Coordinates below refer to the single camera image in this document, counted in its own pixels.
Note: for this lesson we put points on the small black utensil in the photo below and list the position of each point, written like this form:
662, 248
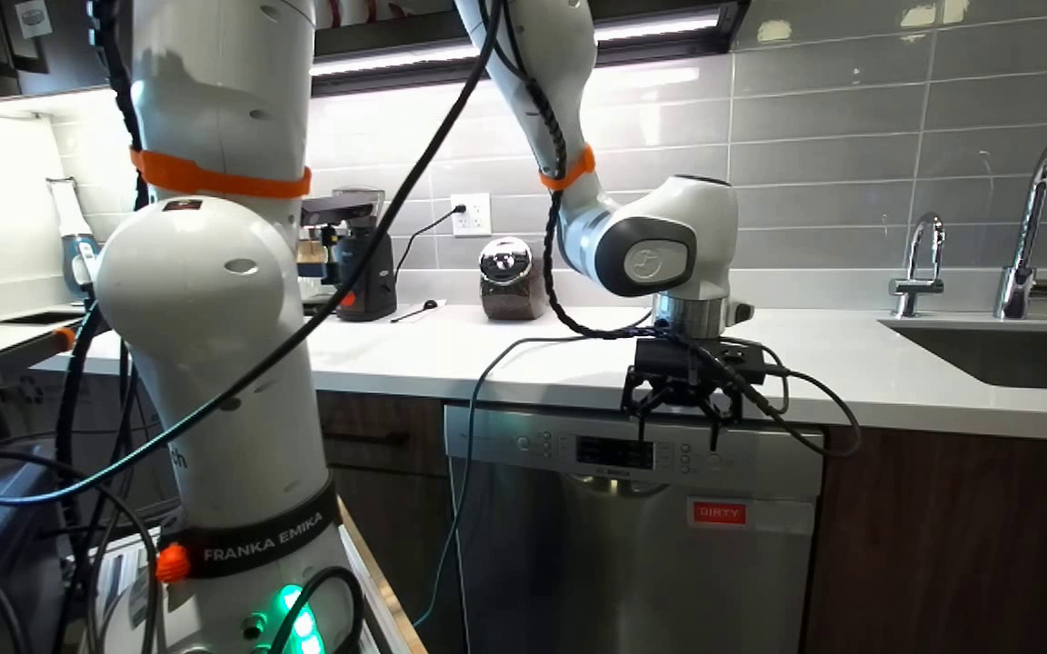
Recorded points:
417, 309

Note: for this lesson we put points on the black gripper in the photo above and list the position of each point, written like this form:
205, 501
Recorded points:
677, 389

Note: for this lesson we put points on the white wall outlet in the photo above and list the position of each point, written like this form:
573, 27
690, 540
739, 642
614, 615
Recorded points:
470, 214

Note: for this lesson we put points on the under-cabinet light strip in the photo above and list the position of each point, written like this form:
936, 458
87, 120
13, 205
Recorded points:
391, 57

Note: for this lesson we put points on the wooden robot mounting table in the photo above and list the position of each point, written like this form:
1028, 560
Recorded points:
381, 606

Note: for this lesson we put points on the small chrome faucet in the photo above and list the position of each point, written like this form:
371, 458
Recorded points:
912, 292

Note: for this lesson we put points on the dark wood cabinet door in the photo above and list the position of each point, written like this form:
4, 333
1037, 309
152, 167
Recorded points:
963, 556

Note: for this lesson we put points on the clear glass bottle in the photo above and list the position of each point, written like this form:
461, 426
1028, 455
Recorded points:
74, 241

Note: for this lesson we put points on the undermount kitchen sink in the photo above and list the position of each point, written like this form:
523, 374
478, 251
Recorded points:
1018, 352

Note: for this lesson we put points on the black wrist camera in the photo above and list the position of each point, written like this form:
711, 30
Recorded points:
706, 349

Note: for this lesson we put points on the stainless steel dishwasher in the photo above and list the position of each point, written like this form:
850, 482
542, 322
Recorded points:
621, 568

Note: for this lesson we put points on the black coffee machine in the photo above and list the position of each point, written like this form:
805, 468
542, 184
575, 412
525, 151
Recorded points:
367, 275

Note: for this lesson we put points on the red dishwasher sticker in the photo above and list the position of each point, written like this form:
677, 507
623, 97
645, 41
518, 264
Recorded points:
718, 511

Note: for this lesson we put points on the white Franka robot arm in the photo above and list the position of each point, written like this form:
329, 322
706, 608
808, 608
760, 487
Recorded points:
219, 313

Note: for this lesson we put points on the dark wood cabinet drawers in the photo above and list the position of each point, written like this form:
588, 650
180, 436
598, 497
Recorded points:
385, 483

